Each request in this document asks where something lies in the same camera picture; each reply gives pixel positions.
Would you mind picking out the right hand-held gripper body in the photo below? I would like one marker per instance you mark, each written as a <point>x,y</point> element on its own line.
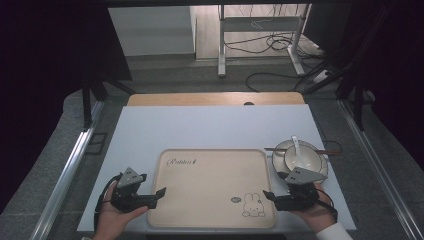
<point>301,193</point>

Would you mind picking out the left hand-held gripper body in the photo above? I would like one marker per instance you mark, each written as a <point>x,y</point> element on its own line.
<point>126,196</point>

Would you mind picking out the person's right hand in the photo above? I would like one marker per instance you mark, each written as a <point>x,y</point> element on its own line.
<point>316,213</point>

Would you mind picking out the person's left hand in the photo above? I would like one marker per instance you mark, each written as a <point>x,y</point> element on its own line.
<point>111,218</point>

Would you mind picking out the white plate with dark rim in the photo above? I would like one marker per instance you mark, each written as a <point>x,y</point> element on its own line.
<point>278,163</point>

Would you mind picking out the white bowl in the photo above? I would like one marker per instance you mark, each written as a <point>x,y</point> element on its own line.
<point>311,160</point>

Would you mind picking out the white ceramic spoon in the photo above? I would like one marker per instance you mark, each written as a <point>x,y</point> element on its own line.
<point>296,150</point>

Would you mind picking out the brown wooden chopsticks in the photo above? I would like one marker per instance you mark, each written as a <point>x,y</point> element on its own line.
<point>328,152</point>

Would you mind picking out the beige tray with rabbit print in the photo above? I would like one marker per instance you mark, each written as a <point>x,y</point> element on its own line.
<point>210,190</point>

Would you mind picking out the black metal stand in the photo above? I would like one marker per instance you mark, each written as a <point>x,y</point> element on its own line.
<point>87,106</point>
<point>358,100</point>

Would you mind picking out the white power strip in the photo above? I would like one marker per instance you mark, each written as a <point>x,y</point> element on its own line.
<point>321,76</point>

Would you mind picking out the white cabinet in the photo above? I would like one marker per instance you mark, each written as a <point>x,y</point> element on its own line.
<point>151,30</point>

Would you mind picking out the metal floor rail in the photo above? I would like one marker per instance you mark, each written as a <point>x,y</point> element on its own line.
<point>65,180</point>
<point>376,166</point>

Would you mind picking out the white desk frame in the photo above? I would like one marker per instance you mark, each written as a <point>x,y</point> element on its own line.
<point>260,24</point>

